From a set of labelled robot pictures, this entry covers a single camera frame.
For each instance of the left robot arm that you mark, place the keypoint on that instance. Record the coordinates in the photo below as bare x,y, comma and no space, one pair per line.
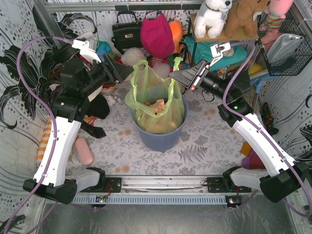
69,108

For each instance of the black cloth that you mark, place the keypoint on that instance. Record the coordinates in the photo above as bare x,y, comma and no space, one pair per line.
99,108

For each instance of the pink cylindrical pouch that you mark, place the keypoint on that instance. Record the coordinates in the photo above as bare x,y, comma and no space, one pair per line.
84,153

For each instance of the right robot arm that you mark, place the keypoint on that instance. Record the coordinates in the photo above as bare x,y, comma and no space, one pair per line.
282,175

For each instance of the black wire basket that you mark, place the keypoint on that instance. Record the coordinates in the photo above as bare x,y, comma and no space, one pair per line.
294,64

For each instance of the pink plush toy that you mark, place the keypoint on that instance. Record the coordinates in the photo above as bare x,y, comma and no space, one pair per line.
276,13

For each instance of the cream plush lamb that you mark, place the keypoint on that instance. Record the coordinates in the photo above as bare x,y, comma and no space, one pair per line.
132,56

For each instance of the silver foil bag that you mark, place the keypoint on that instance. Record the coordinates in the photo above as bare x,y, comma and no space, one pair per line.
283,47

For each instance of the orange plush toy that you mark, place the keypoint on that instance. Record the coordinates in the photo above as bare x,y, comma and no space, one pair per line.
177,33

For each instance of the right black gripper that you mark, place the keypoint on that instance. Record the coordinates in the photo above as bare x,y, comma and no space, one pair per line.
198,77

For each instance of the magenta fabric bag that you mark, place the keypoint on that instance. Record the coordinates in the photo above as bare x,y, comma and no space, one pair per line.
156,37

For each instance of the pink white plush doll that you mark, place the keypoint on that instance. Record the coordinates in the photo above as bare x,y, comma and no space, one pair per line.
161,67

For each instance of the white plush dog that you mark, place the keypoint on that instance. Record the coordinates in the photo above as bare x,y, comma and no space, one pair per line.
211,18

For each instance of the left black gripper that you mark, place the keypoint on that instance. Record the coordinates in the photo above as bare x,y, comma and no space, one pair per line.
111,72

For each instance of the green plastic trash bag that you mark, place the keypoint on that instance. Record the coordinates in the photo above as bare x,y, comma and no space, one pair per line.
147,86

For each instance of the purple orange sock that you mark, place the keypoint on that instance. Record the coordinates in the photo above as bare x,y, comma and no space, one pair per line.
251,160

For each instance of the colourful patterned cloth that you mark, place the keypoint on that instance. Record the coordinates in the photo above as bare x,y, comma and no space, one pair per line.
103,48

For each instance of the black orange tool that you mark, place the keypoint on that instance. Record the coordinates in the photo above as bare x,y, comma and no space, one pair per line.
268,120

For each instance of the brown teddy bear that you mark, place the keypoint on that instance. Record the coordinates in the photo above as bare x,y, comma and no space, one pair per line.
243,13

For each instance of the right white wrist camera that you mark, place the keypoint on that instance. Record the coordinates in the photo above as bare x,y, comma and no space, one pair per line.
217,51

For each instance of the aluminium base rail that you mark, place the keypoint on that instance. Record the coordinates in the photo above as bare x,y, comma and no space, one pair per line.
162,190

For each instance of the black leather handbag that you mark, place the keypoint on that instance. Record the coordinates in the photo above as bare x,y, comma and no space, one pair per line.
126,35

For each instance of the yellow plush toy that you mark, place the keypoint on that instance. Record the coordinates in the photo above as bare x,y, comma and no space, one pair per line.
254,68

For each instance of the wooden metal shelf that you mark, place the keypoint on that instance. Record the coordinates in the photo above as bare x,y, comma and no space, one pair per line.
240,35

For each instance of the teal folded cloth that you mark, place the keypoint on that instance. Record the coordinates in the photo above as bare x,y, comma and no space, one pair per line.
203,51

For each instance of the blue trash bin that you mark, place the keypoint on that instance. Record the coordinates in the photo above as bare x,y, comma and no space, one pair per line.
162,142

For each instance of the orange checkered towel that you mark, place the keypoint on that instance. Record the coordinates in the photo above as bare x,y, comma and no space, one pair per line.
44,140

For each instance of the crumpled brown paper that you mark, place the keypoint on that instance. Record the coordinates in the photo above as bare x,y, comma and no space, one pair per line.
158,107

